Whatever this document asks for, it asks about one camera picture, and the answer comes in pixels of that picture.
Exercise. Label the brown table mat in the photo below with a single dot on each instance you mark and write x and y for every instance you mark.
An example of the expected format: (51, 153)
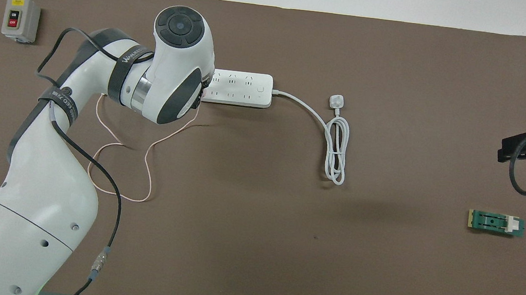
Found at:
(282, 242)

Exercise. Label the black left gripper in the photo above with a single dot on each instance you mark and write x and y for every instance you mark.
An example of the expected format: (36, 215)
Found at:
(205, 84)

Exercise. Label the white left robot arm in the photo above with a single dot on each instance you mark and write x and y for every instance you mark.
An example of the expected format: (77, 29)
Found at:
(43, 193)

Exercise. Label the white power strip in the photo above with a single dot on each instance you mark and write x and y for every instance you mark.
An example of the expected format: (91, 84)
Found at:
(249, 90)

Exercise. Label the grey switch box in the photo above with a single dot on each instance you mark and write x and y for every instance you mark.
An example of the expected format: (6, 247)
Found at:
(21, 19)

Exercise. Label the green knife switch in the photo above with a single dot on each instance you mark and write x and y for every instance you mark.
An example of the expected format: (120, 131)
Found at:
(494, 223)

